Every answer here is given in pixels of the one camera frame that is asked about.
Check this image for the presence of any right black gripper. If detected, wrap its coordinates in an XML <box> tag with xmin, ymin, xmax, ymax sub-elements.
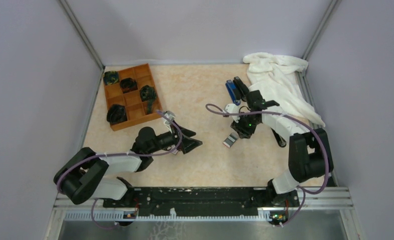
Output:
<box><xmin>231</xmin><ymin>111</ymin><xmax>260</xmax><ymax>139</ymax></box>

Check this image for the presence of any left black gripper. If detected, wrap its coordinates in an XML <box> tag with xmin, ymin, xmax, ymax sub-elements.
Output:
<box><xmin>148</xmin><ymin>120</ymin><xmax>203</xmax><ymax>154</ymax></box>

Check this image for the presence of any black stapler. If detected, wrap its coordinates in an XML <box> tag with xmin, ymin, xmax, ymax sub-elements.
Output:
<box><xmin>272</xmin><ymin>129</ymin><xmax>287</xmax><ymax>148</ymax></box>
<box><xmin>233</xmin><ymin>76</ymin><xmax>249</xmax><ymax>102</ymax></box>

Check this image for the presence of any blue stapler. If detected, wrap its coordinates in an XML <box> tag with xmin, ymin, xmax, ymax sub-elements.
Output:
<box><xmin>225</xmin><ymin>79</ymin><xmax>241</xmax><ymax>106</ymax></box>

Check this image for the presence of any orange wooden divided tray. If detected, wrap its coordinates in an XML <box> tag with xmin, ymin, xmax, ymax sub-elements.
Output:
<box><xmin>103</xmin><ymin>63</ymin><xmax>162</xmax><ymax>131</ymax></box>

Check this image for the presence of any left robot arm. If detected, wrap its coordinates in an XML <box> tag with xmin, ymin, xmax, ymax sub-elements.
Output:
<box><xmin>54</xmin><ymin>125</ymin><xmax>203</xmax><ymax>207</ymax></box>

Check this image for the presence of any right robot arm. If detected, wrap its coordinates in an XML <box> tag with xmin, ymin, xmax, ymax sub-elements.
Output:
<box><xmin>224</xmin><ymin>90</ymin><xmax>334</xmax><ymax>206</ymax></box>

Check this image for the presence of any red white staple box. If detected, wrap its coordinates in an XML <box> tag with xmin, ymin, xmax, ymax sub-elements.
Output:
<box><xmin>170</xmin><ymin>149</ymin><xmax>180</xmax><ymax>155</ymax></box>

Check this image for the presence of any white towel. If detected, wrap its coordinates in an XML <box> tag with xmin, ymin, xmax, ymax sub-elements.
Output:
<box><xmin>243</xmin><ymin>52</ymin><xmax>325</xmax><ymax>127</ymax></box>

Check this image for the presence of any dark rolled tie back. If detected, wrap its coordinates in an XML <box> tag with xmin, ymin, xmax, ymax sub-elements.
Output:
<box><xmin>140</xmin><ymin>85</ymin><xmax>157</xmax><ymax>102</ymax></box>

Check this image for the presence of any dark rolled tie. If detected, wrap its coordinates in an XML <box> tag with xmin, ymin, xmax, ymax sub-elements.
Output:
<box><xmin>120</xmin><ymin>77</ymin><xmax>138</xmax><ymax>94</ymax></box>
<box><xmin>106</xmin><ymin>104</ymin><xmax>127</xmax><ymax>125</ymax></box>
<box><xmin>140</xmin><ymin>85</ymin><xmax>157</xmax><ymax>102</ymax></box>
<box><xmin>103</xmin><ymin>70</ymin><xmax>120</xmax><ymax>86</ymax></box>

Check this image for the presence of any dark rolled tie front right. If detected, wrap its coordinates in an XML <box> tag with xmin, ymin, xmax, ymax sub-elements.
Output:
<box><xmin>106</xmin><ymin>104</ymin><xmax>127</xmax><ymax>125</ymax></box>

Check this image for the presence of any dark rolled tie middle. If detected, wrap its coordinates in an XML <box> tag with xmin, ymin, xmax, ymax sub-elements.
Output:
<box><xmin>120</xmin><ymin>77</ymin><xmax>138</xmax><ymax>94</ymax></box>

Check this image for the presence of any dark rolled tie front left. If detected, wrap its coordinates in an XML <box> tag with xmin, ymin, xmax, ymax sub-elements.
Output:
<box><xmin>103</xmin><ymin>70</ymin><xmax>120</xmax><ymax>86</ymax></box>

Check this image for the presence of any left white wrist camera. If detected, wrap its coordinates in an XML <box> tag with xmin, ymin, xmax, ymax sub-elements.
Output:
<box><xmin>163</xmin><ymin>110</ymin><xmax>175</xmax><ymax>130</ymax></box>

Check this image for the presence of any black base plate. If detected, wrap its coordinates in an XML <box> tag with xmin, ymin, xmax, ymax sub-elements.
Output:
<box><xmin>103</xmin><ymin>187</ymin><xmax>300</xmax><ymax>217</ymax></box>

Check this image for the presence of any aluminium frame rail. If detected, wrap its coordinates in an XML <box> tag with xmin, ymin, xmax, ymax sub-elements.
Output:
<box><xmin>45</xmin><ymin>186</ymin><xmax>366</xmax><ymax>240</ymax></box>

